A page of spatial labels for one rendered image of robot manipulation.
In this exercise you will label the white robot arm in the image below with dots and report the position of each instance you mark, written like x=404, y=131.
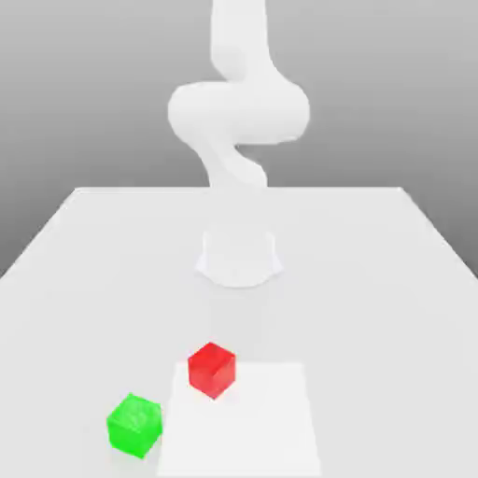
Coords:
x=239, y=112

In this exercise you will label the small red cube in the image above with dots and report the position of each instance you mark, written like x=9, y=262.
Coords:
x=211, y=369

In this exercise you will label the small green cube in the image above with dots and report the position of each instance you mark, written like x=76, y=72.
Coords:
x=134, y=425

